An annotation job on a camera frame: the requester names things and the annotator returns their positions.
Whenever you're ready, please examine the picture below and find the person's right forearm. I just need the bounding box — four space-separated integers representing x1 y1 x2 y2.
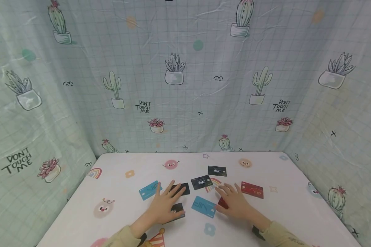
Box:
259 220 314 247

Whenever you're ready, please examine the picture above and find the person's left hand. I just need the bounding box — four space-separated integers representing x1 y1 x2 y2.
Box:
142 180 187 233

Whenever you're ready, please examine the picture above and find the person's right hand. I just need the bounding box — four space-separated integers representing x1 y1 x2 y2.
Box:
215 183 261 227

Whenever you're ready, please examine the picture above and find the person's left forearm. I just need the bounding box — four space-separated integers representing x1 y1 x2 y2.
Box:
102 222 149 247

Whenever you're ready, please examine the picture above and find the black plastic card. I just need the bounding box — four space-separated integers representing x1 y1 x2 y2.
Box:
164 202 186 225
190 175 213 190
169 183 191 197
207 165 227 177

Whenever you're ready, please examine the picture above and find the blue plastic card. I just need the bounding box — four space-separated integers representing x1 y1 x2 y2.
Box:
139 180 163 201
191 196 217 219

